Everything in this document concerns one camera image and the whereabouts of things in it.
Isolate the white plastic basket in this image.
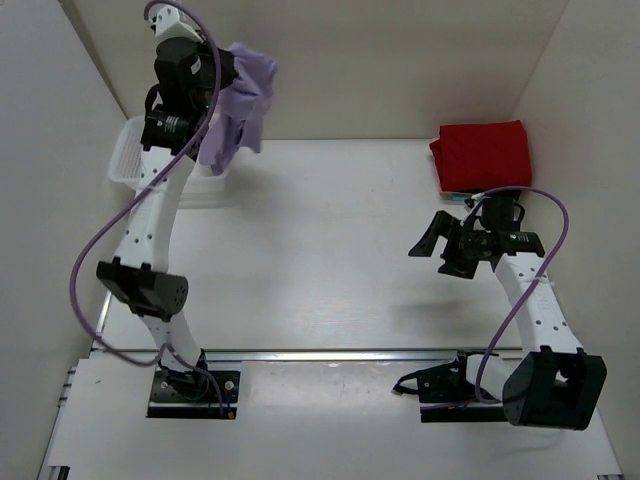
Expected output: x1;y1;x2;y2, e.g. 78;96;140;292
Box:
108;116;228;209

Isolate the folded red t shirt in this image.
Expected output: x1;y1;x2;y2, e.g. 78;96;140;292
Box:
429;120;533;193

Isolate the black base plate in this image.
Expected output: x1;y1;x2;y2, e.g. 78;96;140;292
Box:
146;369;241;420
392;351;507;424

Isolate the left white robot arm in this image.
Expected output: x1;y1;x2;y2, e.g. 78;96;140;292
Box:
96;1;237;398

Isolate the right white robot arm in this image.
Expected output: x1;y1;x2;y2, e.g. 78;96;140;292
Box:
392;193;607;431

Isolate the folded teal t shirt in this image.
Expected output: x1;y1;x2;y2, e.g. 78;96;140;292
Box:
440;192;473;205

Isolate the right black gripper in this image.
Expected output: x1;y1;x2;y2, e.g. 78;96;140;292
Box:
408;212;488;280

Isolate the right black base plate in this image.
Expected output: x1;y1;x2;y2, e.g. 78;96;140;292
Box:
392;351;507;424

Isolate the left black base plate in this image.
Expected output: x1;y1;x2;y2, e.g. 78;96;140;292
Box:
146;369;241;420

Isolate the purple t shirt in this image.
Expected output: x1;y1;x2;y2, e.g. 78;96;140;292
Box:
198;42;279;177

